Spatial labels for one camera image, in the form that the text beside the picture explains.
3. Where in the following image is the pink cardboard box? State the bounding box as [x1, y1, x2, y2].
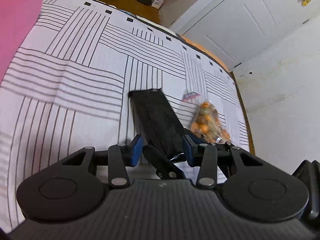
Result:
[0, 0, 42, 79]

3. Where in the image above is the small red blue packet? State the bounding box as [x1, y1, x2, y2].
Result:
[181, 92, 201, 102]

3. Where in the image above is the black snack bar wrapper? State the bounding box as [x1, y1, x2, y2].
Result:
[128, 88, 185, 159]

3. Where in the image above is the orange snack bag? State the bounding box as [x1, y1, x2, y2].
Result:
[190, 101, 231, 144]

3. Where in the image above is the white door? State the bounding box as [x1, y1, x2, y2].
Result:
[170, 0, 319, 69]

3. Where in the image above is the striped white bed sheet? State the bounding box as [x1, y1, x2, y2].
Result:
[1, 0, 249, 232]

